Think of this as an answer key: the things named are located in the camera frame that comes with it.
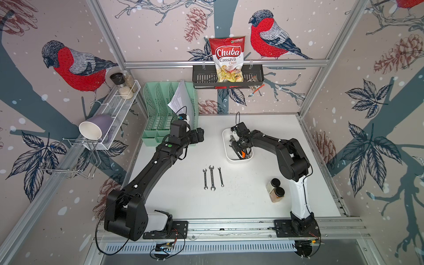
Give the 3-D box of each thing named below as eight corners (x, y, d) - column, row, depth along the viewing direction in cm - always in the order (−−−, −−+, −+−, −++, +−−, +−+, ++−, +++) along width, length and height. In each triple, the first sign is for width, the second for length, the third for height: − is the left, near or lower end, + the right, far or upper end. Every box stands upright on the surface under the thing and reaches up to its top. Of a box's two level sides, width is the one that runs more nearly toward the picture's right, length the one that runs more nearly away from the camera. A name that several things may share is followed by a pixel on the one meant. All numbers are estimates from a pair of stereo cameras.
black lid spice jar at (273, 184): (267, 193, 86) (272, 186, 78) (265, 186, 89) (271, 178, 80) (275, 193, 86) (281, 186, 78) (273, 186, 89) (279, 178, 80)
